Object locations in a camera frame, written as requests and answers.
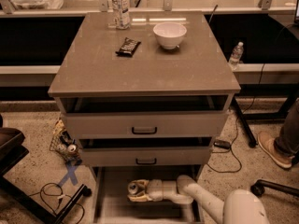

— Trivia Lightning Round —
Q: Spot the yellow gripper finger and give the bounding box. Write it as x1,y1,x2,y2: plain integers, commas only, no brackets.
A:
132,179,149,190
128,191,152,203

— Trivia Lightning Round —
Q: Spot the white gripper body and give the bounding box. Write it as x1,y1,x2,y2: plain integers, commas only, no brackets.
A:
146,179,163,202

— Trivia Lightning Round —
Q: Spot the redbull can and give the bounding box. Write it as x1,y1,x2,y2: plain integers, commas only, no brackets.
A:
128,182,139,195

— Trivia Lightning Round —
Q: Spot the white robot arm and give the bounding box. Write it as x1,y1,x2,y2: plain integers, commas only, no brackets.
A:
127,175,270,224

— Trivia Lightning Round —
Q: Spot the bottom drawer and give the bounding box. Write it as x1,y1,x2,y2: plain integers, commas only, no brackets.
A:
92,166,204,224

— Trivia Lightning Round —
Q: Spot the drawer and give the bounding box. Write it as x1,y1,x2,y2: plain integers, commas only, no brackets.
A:
61,94,231,140
79,137,211,167
92,166,204,224

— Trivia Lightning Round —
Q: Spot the middle drawer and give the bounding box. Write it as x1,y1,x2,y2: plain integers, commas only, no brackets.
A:
79,137,211,167

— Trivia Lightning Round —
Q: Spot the top drawer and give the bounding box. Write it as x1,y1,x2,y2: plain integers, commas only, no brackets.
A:
61,94,231,140

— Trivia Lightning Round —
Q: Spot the grey drawer cabinet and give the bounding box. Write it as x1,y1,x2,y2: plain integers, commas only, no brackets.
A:
47,10,242,224

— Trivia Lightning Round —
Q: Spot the blue tape cross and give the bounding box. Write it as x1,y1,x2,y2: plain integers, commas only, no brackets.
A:
58,161,81,187

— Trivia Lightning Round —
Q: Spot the black power adapter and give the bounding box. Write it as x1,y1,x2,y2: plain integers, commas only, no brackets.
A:
214,140,231,150

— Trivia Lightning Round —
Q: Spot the black chair base leg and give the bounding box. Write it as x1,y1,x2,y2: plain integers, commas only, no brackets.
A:
250,179,299,197

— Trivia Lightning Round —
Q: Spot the black table leg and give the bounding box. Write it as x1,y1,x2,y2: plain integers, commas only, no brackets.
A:
231,90,299,147

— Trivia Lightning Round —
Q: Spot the tan shoe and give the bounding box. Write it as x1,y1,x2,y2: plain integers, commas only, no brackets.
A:
258,132,293,169

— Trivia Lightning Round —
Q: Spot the black stand on left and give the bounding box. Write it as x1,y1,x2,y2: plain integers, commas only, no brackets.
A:
2,112,95,213

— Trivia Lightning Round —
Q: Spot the dark snack bar wrapper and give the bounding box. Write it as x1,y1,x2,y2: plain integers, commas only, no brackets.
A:
116,37,141,57

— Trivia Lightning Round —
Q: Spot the dark trouser leg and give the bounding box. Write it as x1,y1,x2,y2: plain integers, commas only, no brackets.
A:
275,101,299,157

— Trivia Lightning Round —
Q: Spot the white bowl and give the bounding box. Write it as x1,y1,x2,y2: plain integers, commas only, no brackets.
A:
153,22,187,49

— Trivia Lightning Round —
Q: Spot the small water bottle on ledge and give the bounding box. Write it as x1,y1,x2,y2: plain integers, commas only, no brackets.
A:
228,42,244,70

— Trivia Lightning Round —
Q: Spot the clear plastic bottle on cabinet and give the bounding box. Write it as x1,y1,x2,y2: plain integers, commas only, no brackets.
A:
111,0,130,30

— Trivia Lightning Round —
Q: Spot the black cable coil left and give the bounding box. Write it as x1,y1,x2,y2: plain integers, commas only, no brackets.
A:
28,182,86,224

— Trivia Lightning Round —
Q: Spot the wire basket with cans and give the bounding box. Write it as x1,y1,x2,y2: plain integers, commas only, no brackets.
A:
50,119,80,162

